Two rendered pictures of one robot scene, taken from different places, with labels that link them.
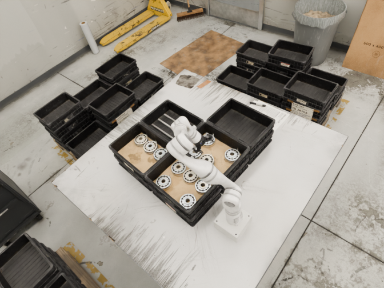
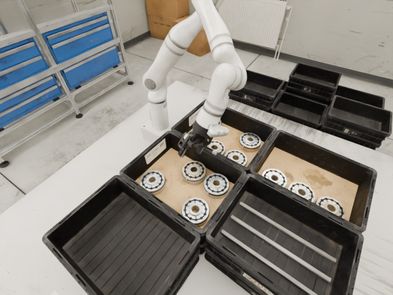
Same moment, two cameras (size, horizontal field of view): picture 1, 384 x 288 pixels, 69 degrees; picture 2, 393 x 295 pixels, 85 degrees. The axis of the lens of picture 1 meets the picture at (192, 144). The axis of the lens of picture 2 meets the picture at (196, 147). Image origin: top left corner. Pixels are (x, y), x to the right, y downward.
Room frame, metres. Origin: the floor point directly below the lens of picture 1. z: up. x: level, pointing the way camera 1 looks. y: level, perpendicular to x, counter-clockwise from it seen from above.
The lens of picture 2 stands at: (1.62, -0.21, 1.60)
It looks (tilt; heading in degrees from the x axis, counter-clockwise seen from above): 48 degrees down; 164
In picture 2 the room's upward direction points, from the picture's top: straight up
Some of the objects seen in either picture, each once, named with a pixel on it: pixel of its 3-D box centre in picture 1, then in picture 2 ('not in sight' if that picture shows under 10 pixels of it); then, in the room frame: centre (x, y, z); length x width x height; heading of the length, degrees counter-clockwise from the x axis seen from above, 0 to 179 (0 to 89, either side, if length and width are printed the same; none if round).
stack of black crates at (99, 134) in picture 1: (93, 144); not in sight; (1.99, 1.01, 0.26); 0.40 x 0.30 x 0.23; 132
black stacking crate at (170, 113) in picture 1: (172, 126); (278, 242); (1.45, 0.12, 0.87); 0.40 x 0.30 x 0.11; 38
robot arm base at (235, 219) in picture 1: (233, 212); (159, 112); (0.68, -0.16, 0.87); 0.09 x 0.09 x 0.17; 36
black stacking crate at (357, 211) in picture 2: (143, 151); (307, 179); (1.27, 0.35, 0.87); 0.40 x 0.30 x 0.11; 38
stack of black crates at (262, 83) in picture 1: (269, 93); not in sight; (2.17, -0.91, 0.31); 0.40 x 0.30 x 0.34; 42
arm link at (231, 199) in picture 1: (232, 200); (155, 85); (0.68, -0.15, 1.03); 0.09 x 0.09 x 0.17; 60
